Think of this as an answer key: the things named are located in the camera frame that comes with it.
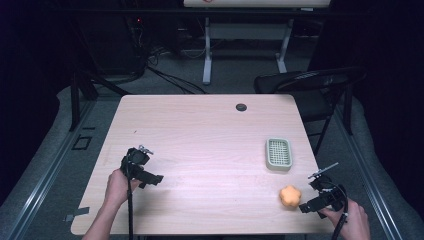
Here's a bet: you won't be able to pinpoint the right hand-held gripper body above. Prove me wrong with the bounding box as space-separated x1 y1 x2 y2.
307 161 348 212

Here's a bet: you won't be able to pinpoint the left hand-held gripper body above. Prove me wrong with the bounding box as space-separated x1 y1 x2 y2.
119 144 155 183

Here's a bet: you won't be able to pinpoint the orange flower-shaped soap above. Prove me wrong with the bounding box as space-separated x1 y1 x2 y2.
278 184 303 210

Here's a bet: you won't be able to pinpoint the green soap dish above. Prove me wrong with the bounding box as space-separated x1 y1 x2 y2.
265 137 294 173

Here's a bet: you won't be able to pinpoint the person's left hand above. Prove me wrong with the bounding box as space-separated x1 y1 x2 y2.
104 168 142 208

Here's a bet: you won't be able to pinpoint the person's right hand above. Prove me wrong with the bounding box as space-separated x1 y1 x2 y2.
320 198 372 240

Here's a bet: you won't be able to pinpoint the grey tape strip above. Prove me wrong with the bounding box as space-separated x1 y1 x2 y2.
63 206 91 223

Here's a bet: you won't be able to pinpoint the black metal stand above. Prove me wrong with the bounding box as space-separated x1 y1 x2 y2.
68 29 132 132

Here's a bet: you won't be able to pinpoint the black folding chair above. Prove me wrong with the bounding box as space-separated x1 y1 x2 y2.
253 65 368 156

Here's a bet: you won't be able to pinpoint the white desk with metal legs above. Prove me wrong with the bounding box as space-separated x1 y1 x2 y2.
183 0 332 86

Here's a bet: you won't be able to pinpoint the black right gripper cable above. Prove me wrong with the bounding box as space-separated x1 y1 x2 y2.
331 183 350 240

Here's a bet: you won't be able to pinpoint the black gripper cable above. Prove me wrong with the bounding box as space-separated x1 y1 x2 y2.
331 183 350 240
125 155 135 240

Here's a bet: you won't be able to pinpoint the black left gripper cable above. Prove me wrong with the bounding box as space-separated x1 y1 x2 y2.
125 155 135 240

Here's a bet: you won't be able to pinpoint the metal floor rail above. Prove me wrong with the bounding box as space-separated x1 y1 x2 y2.
4 98 98 240
333 99 405 240

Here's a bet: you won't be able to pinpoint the black floor cables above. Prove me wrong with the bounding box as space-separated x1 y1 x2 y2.
133 46 208 96

